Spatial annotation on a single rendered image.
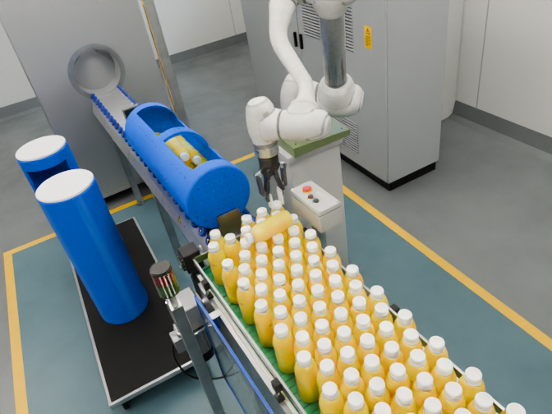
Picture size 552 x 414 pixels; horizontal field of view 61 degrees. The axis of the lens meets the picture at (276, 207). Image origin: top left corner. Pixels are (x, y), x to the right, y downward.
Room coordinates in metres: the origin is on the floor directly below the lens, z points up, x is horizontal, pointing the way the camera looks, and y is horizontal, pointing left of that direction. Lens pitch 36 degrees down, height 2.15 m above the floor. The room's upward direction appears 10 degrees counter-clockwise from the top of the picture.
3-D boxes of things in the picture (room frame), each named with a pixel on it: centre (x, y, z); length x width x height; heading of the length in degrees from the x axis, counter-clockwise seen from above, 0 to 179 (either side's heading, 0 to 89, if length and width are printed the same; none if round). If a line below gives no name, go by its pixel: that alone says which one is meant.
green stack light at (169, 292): (1.03, 0.36, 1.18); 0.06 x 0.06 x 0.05
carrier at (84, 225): (2.02, 1.00, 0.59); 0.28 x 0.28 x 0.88
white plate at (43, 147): (2.51, 1.26, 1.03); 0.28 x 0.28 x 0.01
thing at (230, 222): (1.53, 0.20, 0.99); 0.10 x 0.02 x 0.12; 115
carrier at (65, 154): (2.51, 1.26, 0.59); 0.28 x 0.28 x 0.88
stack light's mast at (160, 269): (1.03, 0.36, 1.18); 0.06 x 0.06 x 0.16
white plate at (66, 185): (2.02, 1.00, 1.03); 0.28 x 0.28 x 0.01
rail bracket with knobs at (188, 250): (1.40, 0.36, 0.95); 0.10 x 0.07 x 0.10; 115
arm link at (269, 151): (1.49, 0.00, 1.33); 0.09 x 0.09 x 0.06
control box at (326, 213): (1.46, -0.15, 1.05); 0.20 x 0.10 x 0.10; 25
